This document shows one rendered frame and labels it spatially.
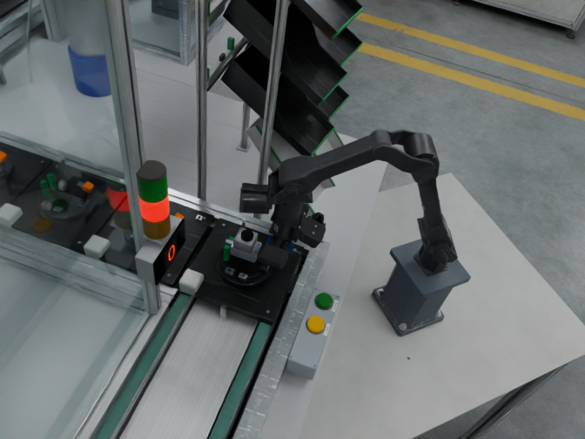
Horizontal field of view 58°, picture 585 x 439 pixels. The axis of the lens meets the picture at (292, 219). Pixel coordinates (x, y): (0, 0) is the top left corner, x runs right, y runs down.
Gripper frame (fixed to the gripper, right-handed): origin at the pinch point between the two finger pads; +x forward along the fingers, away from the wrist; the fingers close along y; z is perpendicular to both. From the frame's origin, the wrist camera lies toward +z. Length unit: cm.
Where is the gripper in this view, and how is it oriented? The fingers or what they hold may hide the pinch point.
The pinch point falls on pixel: (281, 246)
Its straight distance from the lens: 121.8
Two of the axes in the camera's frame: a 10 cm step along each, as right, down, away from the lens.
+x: -1.2, 6.5, 7.5
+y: 3.2, -6.9, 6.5
